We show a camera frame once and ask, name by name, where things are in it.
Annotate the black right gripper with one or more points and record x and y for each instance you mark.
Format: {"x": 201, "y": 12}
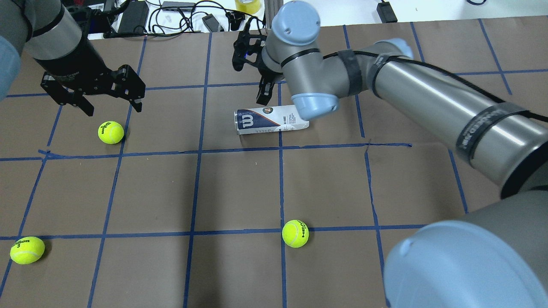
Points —
{"x": 264, "y": 89}

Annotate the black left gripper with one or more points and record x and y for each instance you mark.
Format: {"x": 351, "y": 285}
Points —
{"x": 73, "y": 60}

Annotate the white tennis ball can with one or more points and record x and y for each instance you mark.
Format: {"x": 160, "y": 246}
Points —
{"x": 268, "y": 120}

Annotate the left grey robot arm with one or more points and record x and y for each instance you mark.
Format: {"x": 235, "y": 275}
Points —
{"x": 47, "y": 31}

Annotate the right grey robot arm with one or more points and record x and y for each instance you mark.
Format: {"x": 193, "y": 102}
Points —
{"x": 199, "y": 217}

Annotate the Wilson 3 tennis ball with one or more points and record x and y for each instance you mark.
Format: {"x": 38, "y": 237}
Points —
{"x": 111, "y": 132}

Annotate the Head yellow tennis ball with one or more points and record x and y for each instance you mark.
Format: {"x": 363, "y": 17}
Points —
{"x": 295, "y": 233}

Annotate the yellow tennis ball near base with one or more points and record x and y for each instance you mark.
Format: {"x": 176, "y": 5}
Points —
{"x": 27, "y": 250}

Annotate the yellow tape roll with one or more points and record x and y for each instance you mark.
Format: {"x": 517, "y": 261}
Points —
{"x": 250, "y": 7}

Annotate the black laptop charger brick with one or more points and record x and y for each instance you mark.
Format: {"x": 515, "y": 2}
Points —
{"x": 133, "y": 19}

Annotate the black power adapter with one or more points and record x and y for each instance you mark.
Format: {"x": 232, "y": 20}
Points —
{"x": 385, "y": 12}

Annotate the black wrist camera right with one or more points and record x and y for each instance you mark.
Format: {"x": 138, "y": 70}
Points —
{"x": 248, "y": 50}

